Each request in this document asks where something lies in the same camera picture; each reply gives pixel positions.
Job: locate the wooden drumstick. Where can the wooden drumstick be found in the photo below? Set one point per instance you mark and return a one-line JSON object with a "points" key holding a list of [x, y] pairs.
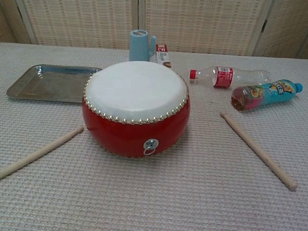
{"points": [[259, 150], [31, 157]]}

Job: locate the red drum with white skin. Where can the red drum with white skin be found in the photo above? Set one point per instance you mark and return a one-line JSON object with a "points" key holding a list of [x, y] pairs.
{"points": [[134, 93]]}

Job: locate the rectangular metal tray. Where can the rectangular metal tray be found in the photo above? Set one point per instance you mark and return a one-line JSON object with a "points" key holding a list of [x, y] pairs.
{"points": [[51, 84]]}

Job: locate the red and white carton box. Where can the red and white carton box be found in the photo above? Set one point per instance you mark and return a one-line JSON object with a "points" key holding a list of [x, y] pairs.
{"points": [[163, 55]]}

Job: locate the light blue plastic cup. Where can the light blue plastic cup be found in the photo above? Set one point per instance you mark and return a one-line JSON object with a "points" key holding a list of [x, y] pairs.
{"points": [[138, 47]]}

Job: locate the grey woven table cloth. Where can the grey woven table cloth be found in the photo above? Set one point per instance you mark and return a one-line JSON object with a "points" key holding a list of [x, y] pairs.
{"points": [[149, 193]]}

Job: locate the clear bottle with red label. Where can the clear bottle with red label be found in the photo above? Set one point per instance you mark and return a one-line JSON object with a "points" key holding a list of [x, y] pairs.
{"points": [[224, 76]]}

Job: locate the woven folding screen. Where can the woven folding screen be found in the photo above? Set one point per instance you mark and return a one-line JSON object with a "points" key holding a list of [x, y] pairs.
{"points": [[160, 19]]}

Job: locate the blue labelled drink bottle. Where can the blue labelled drink bottle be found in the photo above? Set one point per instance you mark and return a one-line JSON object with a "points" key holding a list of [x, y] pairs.
{"points": [[265, 94]]}

